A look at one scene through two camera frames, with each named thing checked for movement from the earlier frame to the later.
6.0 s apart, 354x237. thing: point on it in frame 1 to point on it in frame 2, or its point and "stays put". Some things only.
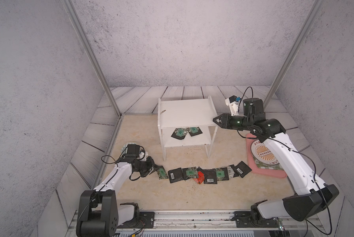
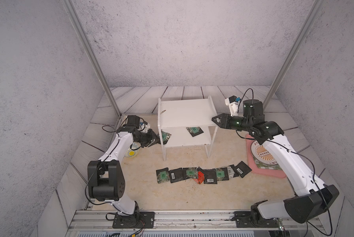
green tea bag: [180, 133] to [165, 136]
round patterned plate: [262, 153] stays put
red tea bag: [200, 178] stays put
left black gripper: [151, 164] to [152, 139]
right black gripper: [227, 125] stays put
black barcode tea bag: [175, 175] stays put
